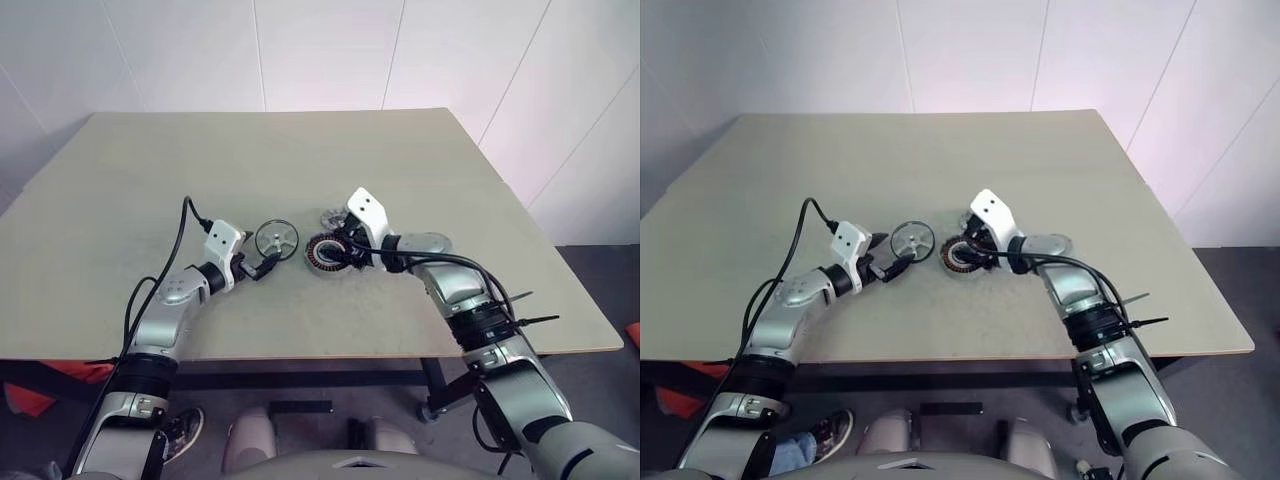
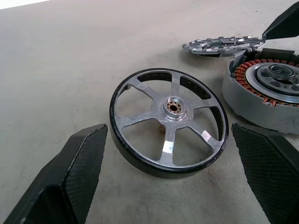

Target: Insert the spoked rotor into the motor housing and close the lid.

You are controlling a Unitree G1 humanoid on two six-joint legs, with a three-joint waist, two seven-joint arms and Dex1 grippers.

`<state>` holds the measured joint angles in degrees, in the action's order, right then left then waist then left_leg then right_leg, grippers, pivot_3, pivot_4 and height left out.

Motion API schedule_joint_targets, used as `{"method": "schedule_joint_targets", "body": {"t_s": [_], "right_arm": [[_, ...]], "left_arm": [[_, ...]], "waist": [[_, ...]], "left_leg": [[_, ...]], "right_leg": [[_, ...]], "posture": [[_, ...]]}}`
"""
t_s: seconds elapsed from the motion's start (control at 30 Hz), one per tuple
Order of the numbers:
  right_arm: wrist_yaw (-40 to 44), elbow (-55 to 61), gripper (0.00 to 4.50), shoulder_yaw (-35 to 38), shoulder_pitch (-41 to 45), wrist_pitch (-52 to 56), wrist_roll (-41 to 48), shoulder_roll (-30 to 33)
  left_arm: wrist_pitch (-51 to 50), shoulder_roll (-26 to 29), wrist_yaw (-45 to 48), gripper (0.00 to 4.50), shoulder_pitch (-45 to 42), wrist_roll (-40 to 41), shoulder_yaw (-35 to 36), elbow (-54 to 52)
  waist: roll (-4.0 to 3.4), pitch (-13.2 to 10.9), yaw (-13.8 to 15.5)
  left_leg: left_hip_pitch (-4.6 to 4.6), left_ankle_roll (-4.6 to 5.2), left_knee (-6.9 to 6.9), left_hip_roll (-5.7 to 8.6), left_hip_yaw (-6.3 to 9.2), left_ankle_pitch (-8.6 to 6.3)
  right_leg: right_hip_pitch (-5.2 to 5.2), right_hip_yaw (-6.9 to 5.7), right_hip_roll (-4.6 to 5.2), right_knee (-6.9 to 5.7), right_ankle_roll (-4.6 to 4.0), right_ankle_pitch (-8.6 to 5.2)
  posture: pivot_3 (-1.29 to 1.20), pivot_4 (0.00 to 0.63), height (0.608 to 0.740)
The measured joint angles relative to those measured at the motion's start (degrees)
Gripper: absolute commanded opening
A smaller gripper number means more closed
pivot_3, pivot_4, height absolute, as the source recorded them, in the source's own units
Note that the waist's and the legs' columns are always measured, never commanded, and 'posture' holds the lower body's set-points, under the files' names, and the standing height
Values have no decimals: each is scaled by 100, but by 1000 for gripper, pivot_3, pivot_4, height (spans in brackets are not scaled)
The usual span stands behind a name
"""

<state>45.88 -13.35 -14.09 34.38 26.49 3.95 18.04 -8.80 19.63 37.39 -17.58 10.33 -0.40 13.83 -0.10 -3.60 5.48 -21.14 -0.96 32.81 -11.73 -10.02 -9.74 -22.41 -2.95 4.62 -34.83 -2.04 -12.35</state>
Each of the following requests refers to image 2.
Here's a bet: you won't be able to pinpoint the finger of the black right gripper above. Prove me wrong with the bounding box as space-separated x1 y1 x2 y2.
261 2 299 40

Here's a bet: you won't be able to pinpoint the grey motor housing copper windings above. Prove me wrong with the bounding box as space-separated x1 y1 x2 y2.
221 48 299 135

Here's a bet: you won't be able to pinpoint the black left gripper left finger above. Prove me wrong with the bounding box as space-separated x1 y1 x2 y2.
3 123 108 224

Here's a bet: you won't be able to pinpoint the grey hinged motor lid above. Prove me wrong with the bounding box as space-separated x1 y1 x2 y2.
181 35 266 58

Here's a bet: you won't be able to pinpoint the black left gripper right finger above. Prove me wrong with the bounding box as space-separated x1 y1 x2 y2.
231 123 299 224

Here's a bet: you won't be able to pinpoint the silver spoked rotor black rim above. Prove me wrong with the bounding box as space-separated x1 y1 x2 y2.
109 68 229 180

